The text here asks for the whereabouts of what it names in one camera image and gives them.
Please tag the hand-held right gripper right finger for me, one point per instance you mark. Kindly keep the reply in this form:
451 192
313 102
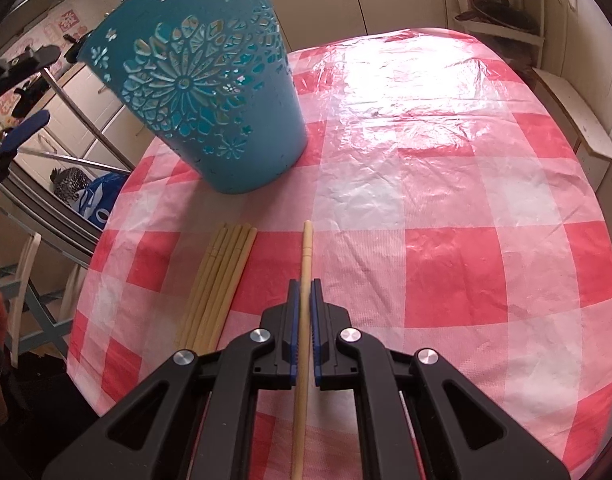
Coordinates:
313 340

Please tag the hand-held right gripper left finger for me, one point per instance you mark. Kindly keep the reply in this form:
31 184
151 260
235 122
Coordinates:
296 340

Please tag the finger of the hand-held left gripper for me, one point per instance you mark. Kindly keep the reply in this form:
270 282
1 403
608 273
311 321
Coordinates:
28 130
36 56

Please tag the teal floral cutout basket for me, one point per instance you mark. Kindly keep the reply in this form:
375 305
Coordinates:
266 155

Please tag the dark spiky object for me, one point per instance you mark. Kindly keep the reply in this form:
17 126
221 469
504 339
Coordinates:
68 185

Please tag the blue plastic bag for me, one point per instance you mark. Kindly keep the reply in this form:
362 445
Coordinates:
98 200

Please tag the white chair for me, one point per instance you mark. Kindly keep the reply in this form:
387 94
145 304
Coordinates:
23 270

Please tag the red white checked tablecloth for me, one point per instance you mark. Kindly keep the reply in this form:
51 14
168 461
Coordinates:
435 210

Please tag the white wooden stool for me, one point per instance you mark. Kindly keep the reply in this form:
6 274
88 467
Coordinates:
580 115

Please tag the dark round pan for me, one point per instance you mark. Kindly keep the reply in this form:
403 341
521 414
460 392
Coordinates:
500 15

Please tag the white shelf rack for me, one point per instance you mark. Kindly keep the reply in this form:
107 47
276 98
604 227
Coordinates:
538 10

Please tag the metal chair frame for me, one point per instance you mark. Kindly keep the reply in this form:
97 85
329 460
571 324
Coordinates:
51 222

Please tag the blue wooden frame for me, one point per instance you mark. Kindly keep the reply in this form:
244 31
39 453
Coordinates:
36 310

